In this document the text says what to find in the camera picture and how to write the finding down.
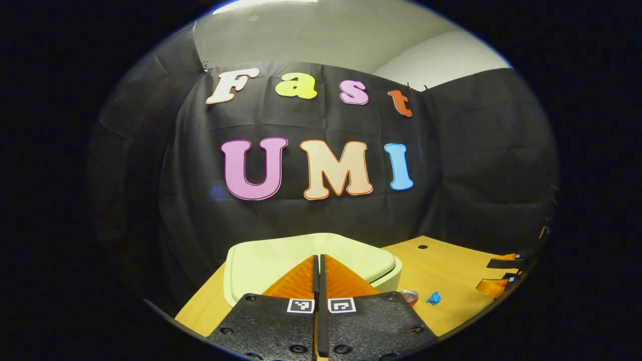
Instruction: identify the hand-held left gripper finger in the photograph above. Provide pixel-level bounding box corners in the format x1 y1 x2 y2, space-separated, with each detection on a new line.
208 255 320 361
319 255 438 359

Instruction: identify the green desktop garbage bin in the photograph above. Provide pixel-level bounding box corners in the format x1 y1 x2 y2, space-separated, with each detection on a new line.
223 233 403 307

